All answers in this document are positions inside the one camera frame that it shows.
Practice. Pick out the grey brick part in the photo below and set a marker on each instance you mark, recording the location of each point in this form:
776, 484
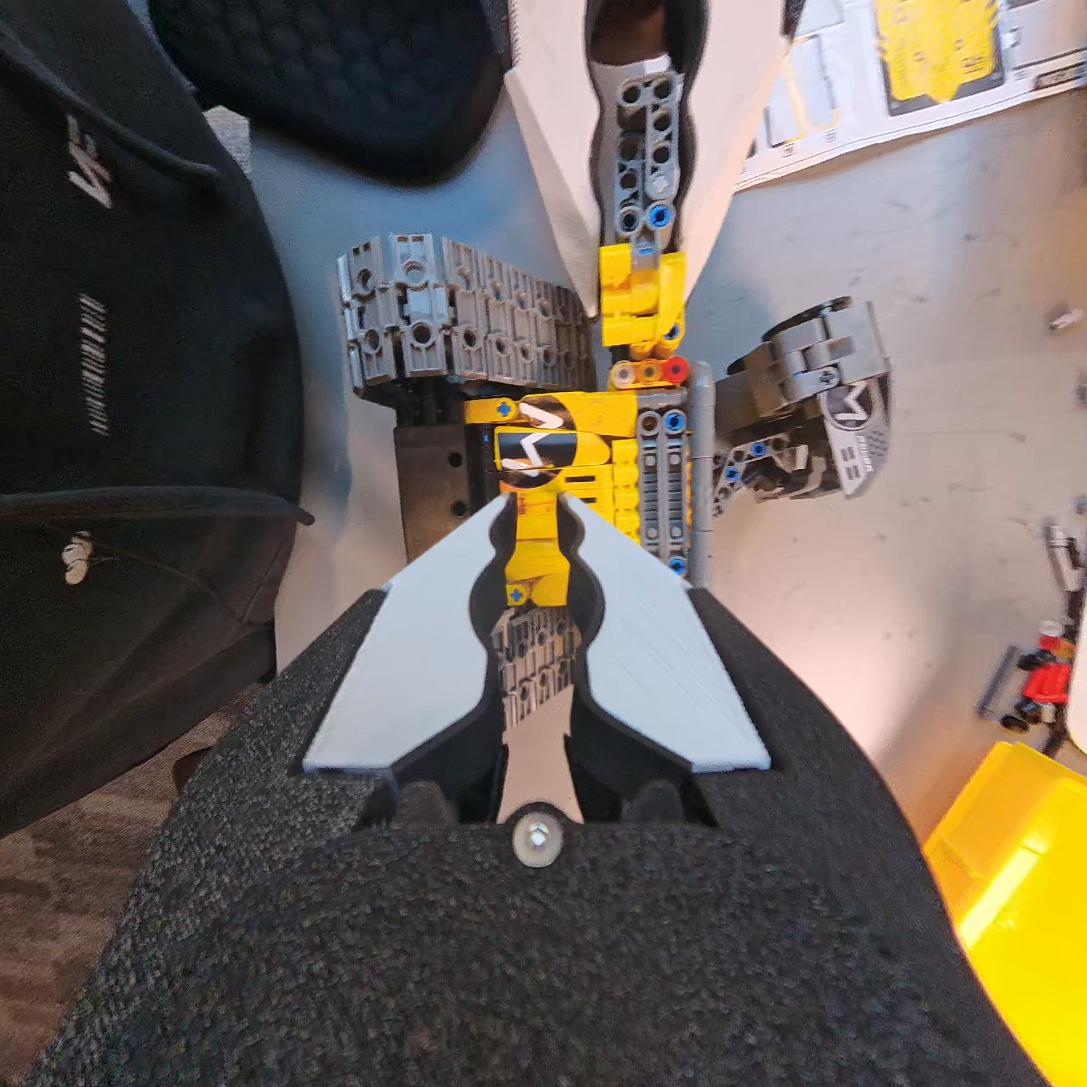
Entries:
1066, 552

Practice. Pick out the yellow plastic bin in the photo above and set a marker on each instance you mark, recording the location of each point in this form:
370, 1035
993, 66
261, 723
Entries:
1019, 892

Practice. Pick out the small grey brick piece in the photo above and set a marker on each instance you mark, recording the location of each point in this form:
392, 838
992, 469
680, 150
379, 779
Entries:
1064, 318

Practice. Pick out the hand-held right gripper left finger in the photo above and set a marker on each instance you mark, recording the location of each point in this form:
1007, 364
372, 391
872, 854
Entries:
399, 671

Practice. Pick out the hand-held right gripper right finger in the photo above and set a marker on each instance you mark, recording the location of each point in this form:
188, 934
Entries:
671, 679

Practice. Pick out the red black brick figure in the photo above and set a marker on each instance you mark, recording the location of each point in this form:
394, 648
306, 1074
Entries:
1046, 679

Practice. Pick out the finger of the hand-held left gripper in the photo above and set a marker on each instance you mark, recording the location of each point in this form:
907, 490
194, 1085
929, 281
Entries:
739, 102
552, 127

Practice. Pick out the printed sticker sheet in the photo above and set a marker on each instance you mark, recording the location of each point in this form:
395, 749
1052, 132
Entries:
934, 51

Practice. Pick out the yellow grey brick toy excavator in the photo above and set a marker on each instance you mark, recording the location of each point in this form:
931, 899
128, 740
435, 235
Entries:
594, 416

